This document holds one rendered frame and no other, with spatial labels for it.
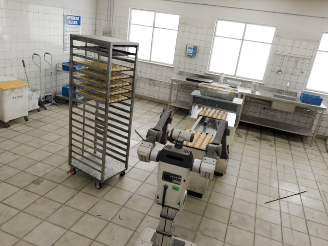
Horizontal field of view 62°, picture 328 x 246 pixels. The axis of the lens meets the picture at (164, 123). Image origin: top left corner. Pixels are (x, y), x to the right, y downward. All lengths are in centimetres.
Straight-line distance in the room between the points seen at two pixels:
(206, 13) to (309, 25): 227
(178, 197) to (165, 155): 32
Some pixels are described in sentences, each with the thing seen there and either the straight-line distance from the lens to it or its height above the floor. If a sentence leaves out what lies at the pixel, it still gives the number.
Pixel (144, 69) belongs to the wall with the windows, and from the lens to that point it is 764.
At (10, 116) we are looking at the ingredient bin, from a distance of 551.
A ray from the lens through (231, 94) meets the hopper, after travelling 389.
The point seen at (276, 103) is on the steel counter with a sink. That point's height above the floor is 75.
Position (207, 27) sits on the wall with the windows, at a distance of 709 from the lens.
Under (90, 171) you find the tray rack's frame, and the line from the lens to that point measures 374.
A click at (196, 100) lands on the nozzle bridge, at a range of 402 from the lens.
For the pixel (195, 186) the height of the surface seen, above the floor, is 17.
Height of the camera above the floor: 206
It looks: 20 degrees down
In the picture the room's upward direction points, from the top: 8 degrees clockwise
